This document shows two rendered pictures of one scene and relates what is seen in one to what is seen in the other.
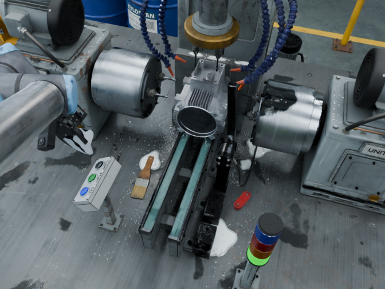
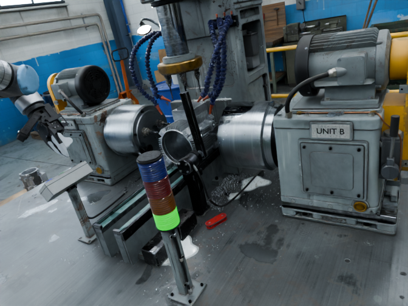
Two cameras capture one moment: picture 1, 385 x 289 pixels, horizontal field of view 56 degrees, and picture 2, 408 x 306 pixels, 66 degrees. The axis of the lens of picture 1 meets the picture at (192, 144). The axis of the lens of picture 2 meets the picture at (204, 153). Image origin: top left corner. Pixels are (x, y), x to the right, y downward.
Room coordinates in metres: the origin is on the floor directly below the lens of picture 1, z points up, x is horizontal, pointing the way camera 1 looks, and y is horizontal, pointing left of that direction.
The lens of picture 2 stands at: (-0.16, -0.55, 1.48)
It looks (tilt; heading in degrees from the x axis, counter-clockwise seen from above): 23 degrees down; 22
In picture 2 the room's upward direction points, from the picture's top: 12 degrees counter-clockwise
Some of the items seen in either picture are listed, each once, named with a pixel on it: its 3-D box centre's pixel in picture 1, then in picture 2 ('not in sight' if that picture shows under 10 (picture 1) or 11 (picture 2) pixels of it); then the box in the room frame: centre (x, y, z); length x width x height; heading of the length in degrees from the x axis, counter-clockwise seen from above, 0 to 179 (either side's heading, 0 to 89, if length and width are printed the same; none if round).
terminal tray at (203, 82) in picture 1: (208, 78); (190, 114); (1.04, -0.05, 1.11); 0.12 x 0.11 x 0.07; 165
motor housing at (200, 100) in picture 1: (203, 104); (190, 138); (1.00, -0.04, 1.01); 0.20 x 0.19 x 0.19; 165
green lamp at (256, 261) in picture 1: (259, 252); (166, 216); (0.40, -0.19, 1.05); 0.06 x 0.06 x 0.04
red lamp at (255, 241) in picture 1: (264, 237); (157, 184); (0.40, -0.19, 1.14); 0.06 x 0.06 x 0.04
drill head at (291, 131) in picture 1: (292, 118); (262, 135); (0.92, -0.36, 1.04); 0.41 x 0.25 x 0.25; 75
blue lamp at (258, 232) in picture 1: (268, 229); (152, 167); (0.40, -0.19, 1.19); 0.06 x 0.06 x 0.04
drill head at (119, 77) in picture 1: (117, 80); (129, 130); (1.09, 0.31, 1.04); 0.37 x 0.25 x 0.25; 75
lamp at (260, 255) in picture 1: (262, 245); (161, 201); (0.40, -0.19, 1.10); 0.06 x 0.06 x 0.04
